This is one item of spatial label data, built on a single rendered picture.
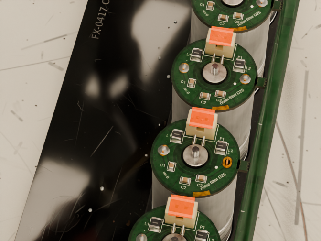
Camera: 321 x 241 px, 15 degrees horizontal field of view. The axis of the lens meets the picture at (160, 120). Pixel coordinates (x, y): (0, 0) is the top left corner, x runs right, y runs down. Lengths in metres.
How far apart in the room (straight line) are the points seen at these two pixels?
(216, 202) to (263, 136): 0.02
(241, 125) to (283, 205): 0.05
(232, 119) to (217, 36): 0.02
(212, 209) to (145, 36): 0.10
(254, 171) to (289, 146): 0.08
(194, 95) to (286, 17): 0.04
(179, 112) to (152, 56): 0.06
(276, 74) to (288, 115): 0.07
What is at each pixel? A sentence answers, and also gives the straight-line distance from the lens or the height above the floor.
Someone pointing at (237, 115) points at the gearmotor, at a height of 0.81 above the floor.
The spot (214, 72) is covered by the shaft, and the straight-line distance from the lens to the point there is 0.35.
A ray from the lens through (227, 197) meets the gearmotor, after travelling 0.34.
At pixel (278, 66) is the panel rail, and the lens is 0.36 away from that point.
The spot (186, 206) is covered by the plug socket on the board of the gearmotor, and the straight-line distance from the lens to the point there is 0.32.
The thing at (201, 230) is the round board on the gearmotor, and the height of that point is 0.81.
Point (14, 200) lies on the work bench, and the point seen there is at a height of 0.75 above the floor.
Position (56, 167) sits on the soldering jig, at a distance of 0.40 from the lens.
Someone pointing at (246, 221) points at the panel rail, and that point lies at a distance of 0.33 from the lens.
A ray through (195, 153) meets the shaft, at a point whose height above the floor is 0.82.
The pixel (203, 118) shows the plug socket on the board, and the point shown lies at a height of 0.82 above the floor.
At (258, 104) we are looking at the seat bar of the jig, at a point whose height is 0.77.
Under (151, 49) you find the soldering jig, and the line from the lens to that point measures 0.42.
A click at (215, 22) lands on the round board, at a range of 0.36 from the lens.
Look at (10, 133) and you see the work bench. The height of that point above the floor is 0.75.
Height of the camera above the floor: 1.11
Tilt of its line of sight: 59 degrees down
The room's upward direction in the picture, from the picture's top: straight up
